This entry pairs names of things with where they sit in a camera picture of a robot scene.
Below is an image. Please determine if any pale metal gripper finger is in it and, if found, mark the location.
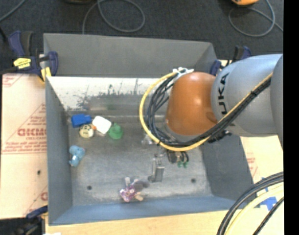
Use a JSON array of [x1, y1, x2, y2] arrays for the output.
[[151, 157, 158, 179], [155, 165, 165, 183]]

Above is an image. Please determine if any clear plastic object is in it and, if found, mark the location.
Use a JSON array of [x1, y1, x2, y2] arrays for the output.
[[141, 133, 157, 146]]

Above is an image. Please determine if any purple patterned toy figure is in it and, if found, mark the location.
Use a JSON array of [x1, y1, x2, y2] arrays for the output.
[[119, 177, 150, 203]]

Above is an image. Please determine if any light blue toy elephant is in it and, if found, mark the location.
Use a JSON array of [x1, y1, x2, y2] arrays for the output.
[[68, 144, 86, 167]]

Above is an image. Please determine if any blue toy block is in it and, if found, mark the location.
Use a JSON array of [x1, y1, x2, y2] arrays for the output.
[[71, 114, 92, 128]]

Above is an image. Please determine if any white plastic bottle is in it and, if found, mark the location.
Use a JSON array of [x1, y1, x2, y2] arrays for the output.
[[91, 116, 113, 135]]

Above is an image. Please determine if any brown cardboard board, red print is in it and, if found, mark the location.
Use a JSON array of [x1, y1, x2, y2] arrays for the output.
[[0, 59, 284, 220]]

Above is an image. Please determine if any pale yellow round toy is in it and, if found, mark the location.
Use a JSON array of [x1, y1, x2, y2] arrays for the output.
[[78, 124, 94, 139]]

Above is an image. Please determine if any grey metal bin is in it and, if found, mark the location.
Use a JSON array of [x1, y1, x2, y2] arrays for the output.
[[43, 33, 256, 226]]

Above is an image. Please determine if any green toy cup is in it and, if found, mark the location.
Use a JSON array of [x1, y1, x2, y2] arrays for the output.
[[107, 122, 124, 141]]

